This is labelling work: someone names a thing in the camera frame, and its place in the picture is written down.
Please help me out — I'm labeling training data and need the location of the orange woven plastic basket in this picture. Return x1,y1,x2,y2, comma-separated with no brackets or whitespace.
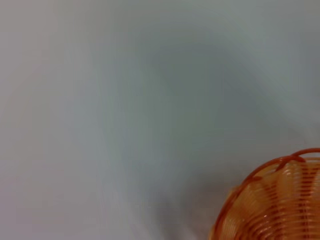
208,147,320,240

